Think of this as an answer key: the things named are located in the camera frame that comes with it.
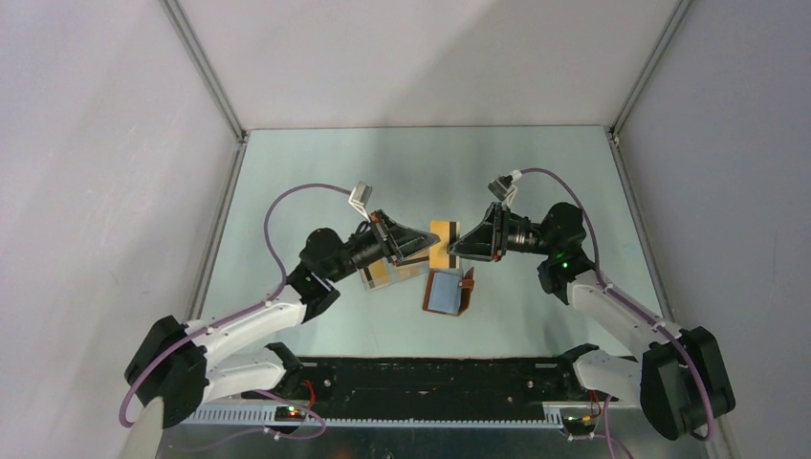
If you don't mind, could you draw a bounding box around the small circuit board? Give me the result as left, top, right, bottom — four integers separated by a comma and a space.
563, 415, 602, 428
274, 405, 308, 423

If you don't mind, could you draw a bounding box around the aluminium frame post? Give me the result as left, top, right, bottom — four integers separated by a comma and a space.
607, 0, 695, 145
159, 0, 248, 143

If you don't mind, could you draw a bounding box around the gold card with black stripe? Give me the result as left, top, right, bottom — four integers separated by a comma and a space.
428, 220, 461, 271

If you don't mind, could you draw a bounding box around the brown leather card holder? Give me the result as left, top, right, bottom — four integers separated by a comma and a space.
422, 268, 475, 317

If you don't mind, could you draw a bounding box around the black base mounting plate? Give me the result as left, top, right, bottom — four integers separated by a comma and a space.
271, 357, 592, 420

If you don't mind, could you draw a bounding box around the grey slotted cable duct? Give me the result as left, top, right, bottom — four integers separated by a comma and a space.
183, 404, 563, 428

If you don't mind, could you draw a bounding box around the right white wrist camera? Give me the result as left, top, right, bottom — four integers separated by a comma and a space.
488, 170, 522, 207

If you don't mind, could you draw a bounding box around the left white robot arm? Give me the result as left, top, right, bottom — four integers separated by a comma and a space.
120, 210, 440, 429

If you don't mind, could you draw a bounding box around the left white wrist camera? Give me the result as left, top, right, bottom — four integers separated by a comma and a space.
347, 181, 373, 222

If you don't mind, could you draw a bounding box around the left small circuit board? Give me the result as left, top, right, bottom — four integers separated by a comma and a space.
274, 405, 308, 423

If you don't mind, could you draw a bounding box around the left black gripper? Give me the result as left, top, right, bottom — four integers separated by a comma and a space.
326, 209, 439, 283

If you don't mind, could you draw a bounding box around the clear plastic card box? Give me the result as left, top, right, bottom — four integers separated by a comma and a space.
360, 247, 432, 294

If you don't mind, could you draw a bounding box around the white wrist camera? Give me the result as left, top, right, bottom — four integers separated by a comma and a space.
488, 170, 522, 207
347, 181, 373, 222

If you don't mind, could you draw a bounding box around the right aluminium frame post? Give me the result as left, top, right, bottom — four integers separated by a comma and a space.
607, 0, 695, 145

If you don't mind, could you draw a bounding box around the left aluminium frame post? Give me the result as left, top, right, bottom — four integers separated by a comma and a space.
159, 0, 248, 143

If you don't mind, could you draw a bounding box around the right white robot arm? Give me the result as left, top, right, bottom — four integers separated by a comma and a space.
449, 202, 736, 440

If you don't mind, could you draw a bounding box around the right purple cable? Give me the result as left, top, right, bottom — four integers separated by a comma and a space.
510, 167, 718, 443

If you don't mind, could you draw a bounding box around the right small circuit board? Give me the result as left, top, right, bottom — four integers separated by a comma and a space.
563, 415, 602, 428

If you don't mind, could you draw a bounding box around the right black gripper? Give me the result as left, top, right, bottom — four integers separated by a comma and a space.
446, 202, 556, 263

